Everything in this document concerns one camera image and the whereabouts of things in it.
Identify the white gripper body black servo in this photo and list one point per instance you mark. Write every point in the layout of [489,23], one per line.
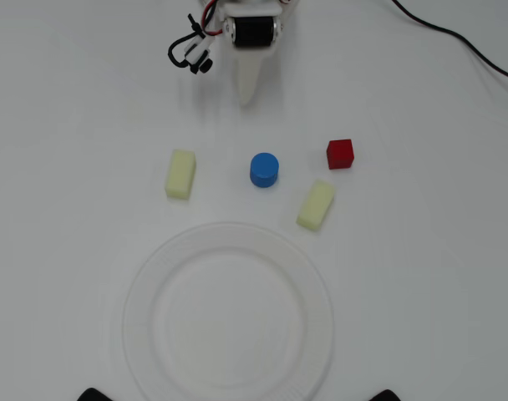
[252,33]

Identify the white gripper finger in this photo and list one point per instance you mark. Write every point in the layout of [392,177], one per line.
[250,79]

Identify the blue cylinder block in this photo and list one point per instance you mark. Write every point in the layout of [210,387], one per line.
[264,169]

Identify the red cube block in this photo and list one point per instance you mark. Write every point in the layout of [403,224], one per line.
[340,154]

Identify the pale yellow rectangular block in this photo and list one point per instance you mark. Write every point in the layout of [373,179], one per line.
[180,174]
[316,205]

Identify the white round plate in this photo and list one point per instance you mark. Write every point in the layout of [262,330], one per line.
[229,313]

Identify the black stand foot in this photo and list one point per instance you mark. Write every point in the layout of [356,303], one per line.
[93,395]
[387,396]

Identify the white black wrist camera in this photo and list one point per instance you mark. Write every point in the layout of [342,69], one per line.
[197,52]

